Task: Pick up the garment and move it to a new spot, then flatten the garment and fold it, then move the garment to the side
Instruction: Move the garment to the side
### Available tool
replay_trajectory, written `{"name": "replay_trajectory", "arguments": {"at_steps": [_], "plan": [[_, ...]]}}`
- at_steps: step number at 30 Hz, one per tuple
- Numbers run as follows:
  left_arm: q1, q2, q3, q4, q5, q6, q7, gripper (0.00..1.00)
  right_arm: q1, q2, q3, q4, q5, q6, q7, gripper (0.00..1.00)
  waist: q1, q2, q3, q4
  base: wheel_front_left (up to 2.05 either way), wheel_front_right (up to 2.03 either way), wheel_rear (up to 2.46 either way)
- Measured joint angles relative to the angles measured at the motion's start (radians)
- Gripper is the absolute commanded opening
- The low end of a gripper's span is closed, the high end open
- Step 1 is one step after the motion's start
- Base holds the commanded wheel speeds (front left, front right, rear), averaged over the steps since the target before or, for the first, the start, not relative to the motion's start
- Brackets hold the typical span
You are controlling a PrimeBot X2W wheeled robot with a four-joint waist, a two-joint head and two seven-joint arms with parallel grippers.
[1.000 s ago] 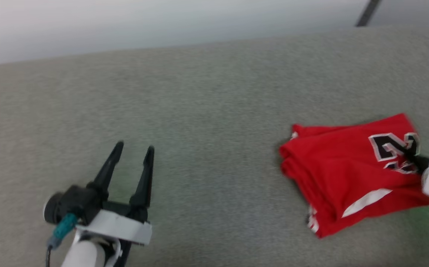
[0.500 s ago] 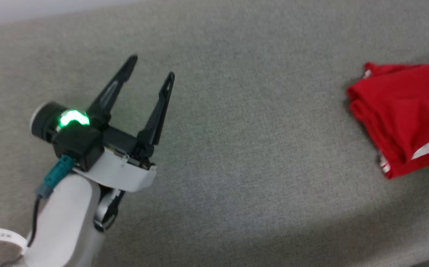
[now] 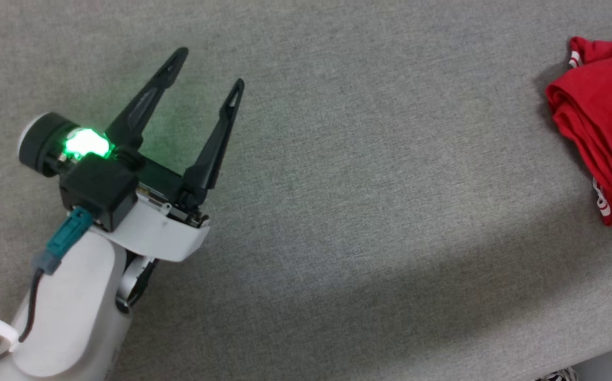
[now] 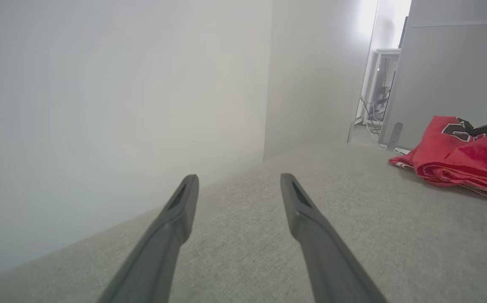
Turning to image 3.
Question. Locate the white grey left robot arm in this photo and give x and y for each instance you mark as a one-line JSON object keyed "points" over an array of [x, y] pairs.
{"points": [[67, 317]]}

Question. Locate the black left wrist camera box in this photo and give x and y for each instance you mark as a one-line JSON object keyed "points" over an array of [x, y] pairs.
{"points": [[99, 188]]}

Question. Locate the speckled dark object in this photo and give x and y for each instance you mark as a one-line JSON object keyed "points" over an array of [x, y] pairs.
{"points": [[557, 375]]}

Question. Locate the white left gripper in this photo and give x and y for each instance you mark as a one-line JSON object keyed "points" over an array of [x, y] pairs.
{"points": [[168, 233]]}

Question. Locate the red Bulls 23 jersey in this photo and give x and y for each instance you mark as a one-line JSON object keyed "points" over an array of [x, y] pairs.
{"points": [[607, 116]]}

